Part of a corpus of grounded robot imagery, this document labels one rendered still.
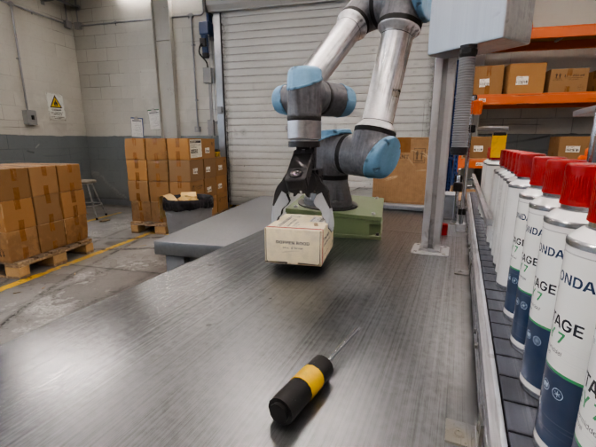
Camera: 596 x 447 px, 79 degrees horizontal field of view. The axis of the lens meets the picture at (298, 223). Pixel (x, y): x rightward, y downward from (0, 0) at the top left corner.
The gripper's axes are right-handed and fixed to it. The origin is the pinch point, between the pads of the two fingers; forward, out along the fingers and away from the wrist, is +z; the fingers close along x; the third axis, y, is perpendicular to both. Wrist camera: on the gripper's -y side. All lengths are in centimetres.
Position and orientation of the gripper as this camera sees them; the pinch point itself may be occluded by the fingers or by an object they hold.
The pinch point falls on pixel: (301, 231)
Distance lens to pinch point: 82.6
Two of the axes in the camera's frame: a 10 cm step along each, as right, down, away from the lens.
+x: -9.7, -0.5, 2.4
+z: 0.0, 9.8, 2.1
